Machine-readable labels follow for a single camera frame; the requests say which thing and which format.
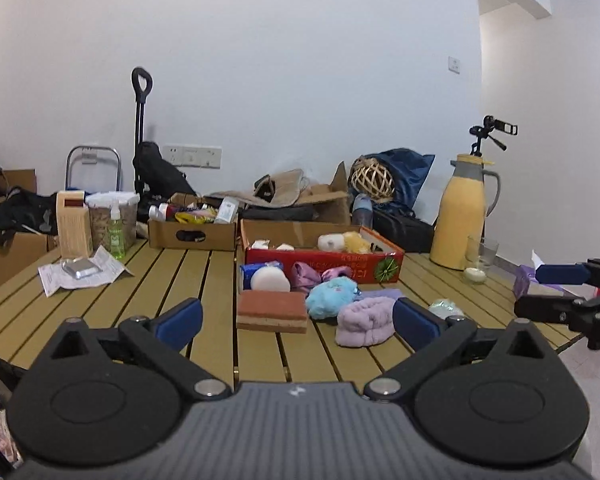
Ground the open cardboard box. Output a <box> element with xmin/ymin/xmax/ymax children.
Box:
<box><xmin>205</xmin><ymin>161</ymin><xmax>352</xmax><ymax>226</ymax></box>

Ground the white round sponge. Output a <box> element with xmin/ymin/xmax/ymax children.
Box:
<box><xmin>249</xmin><ymin>266</ymin><xmax>292</xmax><ymax>293</ymax></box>

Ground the purple satin scrunchie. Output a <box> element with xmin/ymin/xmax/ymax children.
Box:
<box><xmin>291</xmin><ymin>261</ymin><xmax>323</xmax><ymax>289</ymax></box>

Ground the yellow plush toy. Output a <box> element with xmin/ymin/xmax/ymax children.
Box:
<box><xmin>342</xmin><ymin>231</ymin><xmax>374</xmax><ymax>255</ymax></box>

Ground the yellow packet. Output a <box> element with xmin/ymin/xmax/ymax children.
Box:
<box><xmin>174</xmin><ymin>210</ymin><xmax>216</xmax><ymax>225</ymax></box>

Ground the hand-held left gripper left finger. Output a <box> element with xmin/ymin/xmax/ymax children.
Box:
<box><xmin>30</xmin><ymin>297</ymin><xmax>233</xmax><ymax>402</ymax></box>

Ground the clear container white lid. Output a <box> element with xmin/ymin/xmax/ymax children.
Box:
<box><xmin>86</xmin><ymin>191</ymin><xmax>141</xmax><ymax>257</ymax></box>

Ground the dark flat bag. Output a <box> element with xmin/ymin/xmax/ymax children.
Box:
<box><xmin>239</xmin><ymin>205</ymin><xmax>317</xmax><ymax>222</ymax></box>

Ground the black bag on box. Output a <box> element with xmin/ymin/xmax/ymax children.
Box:
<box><xmin>0</xmin><ymin>186</ymin><xmax>60</xmax><ymax>247</ymax></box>

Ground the metal folding stool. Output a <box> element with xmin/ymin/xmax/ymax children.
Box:
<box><xmin>65</xmin><ymin>145</ymin><xmax>122</xmax><ymax>194</ymax></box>

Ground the tan carton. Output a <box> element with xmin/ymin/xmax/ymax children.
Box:
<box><xmin>56</xmin><ymin>190</ymin><xmax>94</xmax><ymax>260</ymax></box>

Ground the blue packet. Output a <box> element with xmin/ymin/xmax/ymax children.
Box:
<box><xmin>239</xmin><ymin>261</ymin><xmax>284</xmax><ymax>291</ymax></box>

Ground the blue bag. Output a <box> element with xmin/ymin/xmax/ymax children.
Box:
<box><xmin>350</xmin><ymin>148</ymin><xmax>436</xmax><ymax>212</ymax></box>

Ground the red cardboard box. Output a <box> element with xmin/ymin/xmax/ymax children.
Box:
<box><xmin>237</xmin><ymin>219</ymin><xmax>406</xmax><ymax>294</ymax></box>

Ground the green spray bottle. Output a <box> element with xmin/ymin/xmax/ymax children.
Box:
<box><xmin>107</xmin><ymin>199</ymin><xmax>126</xmax><ymax>261</ymax></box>

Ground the yellow thermos jug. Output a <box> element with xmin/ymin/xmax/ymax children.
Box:
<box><xmin>430</xmin><ymin>154</ymin><xmax>502</xmax><ymax>271</ymax></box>

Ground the large cardboard box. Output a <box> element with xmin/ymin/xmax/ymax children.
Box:
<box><xmin>0</xmin><ymin>169</ymin><xmax>61</xmax><ymax>302</ymax></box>

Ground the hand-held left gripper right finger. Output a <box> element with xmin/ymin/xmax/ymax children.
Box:
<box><xmin>364</xmin><ymin>297</ymin><xmax>561</xmax><ymax>402</ymax></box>

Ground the white yarn roll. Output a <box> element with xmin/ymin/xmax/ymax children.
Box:
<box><xmin>317</xmin><ymin>232</ymin><xmax>349</xmax><ymax>252</ymax></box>

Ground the black backpack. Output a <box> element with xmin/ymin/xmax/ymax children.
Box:
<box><xmin>132</xmin><ymin>141</ymin><xmax>197</xmax><ymax>199</ymax></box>

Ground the black tripod with camera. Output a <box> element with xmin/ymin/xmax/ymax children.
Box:
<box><xmin>469</xmin><ymin>115</ymin><xmax>519</xmax><ymax>157</ymax></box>

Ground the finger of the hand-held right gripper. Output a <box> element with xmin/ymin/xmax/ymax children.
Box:
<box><xmin>513</xmin><ymin>290</ymin><xmax>600</xmax><ymax>352</ymax></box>
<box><xmin>534</xmin><ymin>258</ymin><xmax>600</xmax><ymax>292</ymax></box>

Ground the silver foil packet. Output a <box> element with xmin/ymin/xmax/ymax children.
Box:
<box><xmin>61</xmin><ymin>256</ymin><xmax>104</xmax><ymax>280</ymax></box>

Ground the purple fluffy headband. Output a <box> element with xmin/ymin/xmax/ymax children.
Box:
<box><xmin>335</xmin><ymin>296</ymin><xmax>399</xmax><ymax>349</ymax></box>

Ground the brown cardboard box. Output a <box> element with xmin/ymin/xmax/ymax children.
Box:
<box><xmin>147</xmin><ymin>215</ymin><xmax>238</xmax><ymax>252</ymax></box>

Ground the orange sponge block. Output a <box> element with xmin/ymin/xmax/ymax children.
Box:
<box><xmin>236</xmin><ymin>289</ymin><xmax>309</xmax><ymax>335</ymax></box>

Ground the blue water bottle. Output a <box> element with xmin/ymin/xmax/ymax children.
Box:
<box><xmin>351</xmin><ymin>193</ymin><xmax>375</xmax><ymax>229</ymax></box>

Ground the clear glass cup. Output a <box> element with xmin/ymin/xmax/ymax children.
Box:
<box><xmin>463</xmin><ymin>236</ymin><xmax>500</xmax><ymax>285</ymax></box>

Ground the purple tissue pack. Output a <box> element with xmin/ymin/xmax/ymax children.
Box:
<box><xmin>512</xmin><ymin>250</ymin><xmax>566</xmax><ymax>302</ymax></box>

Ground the wicker ball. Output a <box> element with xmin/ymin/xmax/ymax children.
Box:
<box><xmin>348</xmin><ymin>156</ymin><xmax>396</xmax><ymax>201</ymax></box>

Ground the white wall socket strip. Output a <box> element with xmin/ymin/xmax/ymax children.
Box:
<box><xmin>161</xmin><ymin>145</ymin><xmax>223</xmax><ymax>168</ymax></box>

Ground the black trolley handle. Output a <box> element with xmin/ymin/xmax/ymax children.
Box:
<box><xmin>131</xmin><ymin>66</ymin><xmax>154</xmax><ymax>196</ymax></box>

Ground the blue plush toy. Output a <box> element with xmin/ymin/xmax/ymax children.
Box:
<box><xmin>305</xmin><ymin>276</ymin><xmax>364</xmax><ymax>320</ymax></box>

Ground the beige bag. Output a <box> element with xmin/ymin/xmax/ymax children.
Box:
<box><xmin>252</xmin><ymin>169</ymin><xmax>312</xmax><ymax>209</ymax></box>

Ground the printed paper sheet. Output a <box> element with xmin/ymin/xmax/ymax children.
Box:
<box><xmin>38</xmin><ymin>245</ymin><xmax>136</xmax><ymax>298</ymax></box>

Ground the pink satin scrunchie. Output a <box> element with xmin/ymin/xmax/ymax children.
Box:
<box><xmin>321</xmin><ymin>265</ymin><xmax>354</xmax><ymax>284</ymax></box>

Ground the purple cloth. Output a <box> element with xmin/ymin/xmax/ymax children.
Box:
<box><xmin>352</xmin><ymin>287</ymin><xmax>406</xmax><ymax>304</ymax></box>

